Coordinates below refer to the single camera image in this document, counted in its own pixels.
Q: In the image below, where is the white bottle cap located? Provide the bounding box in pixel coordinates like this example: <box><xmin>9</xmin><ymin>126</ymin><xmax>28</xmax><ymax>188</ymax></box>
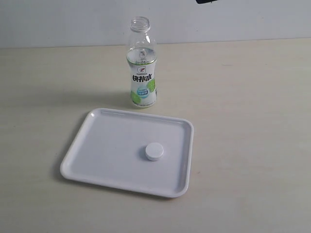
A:
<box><xmin>145</xmin><ymin>142</ymin><xmax>164</xmax><ymax>161</ymax></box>

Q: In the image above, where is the clear plastic drink bottle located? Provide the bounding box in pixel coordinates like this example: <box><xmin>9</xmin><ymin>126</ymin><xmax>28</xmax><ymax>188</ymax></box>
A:
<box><xmin>126</xmin><ymin>17</ymin><xmax>157</xmax><ymax>108</ymax></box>

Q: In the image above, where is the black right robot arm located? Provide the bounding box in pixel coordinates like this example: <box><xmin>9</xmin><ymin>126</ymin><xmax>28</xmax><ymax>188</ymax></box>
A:
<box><xmin>196</xmin><ymin>0</ymin><xmax>217</xmax><ymax>4</ymax></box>

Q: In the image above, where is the white rectangular plastic tray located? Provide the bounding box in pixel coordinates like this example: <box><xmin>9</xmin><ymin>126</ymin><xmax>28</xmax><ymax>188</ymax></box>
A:
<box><xmin>60</xmin><ymin>108</ymin><xmax>194</xmax><ymax>198</ymax></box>

